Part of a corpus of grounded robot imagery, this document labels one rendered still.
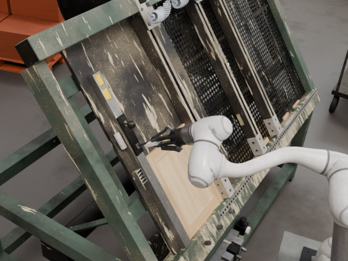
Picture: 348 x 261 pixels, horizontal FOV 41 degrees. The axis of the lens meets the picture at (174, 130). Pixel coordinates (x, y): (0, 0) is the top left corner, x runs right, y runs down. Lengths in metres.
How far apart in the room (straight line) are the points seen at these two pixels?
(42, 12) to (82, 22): 3.60
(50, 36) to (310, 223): 2.68
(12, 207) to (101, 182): 0.87
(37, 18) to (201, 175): 4.27
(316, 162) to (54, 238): 1.40
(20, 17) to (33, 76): 3.83
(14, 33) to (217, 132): 3.90
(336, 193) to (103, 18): 1.22
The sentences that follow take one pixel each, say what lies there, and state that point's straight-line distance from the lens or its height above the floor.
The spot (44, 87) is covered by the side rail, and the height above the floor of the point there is 1.72.
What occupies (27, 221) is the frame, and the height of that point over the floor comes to 0.79.
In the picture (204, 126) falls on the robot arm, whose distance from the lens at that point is 1.82.
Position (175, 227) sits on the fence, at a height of 1.01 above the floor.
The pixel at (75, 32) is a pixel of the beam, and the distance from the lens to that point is 2.05.
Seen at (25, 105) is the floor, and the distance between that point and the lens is 5.03.
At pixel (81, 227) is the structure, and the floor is 0.83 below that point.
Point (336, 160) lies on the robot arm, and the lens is 1.95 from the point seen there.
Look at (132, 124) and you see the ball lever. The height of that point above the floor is 1.53.
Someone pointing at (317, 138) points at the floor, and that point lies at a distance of 4.89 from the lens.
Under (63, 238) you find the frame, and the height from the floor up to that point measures 0.79.
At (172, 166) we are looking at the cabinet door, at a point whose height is 1.18.
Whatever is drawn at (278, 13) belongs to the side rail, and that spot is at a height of 1.43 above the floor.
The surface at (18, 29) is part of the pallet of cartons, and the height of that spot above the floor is 0.48.
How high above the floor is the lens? 2.71
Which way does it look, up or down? 36 degrees down
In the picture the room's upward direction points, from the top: 5 degrees clockwise
